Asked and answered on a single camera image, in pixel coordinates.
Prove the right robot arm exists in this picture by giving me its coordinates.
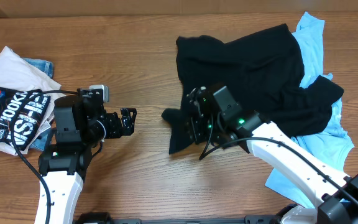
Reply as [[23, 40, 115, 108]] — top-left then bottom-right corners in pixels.
[[186, 86, 358, 223]]

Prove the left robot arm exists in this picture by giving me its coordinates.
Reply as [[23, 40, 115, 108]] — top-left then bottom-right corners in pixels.
[[35, 85, 137, 223]]

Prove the folded white garment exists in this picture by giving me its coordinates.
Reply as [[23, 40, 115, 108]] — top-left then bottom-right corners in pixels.
[[0, 46, 63, 156]]

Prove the black printed folded t-shirt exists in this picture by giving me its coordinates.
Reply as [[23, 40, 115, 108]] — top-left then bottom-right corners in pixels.
[[0, 87, 51, 151]]

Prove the light blue t-shirt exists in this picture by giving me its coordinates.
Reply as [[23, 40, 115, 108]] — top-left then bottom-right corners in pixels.
[[264, 11, 355, 209]]

